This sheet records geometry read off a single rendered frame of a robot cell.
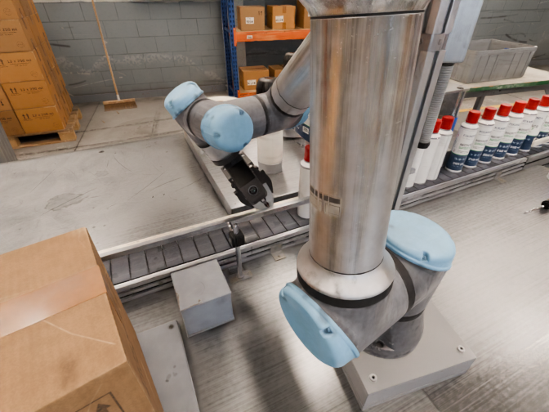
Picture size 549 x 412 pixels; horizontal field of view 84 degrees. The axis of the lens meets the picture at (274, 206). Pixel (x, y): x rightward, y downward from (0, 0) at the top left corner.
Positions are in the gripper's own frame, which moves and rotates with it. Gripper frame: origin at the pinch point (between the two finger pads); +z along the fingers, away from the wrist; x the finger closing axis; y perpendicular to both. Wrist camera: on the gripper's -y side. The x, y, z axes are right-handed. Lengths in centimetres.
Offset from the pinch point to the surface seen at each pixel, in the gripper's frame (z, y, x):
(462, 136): 26, -1, -62
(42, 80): -23, 318, 98
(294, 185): 12.0, 14.0, -10.5
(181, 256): -6.6, -1.5, 23.6
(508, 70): 123, 90, -204
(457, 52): -18, -18, -44
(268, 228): 4.1, -1.6, 3.6
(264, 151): 2.2, 25.2, -9.8
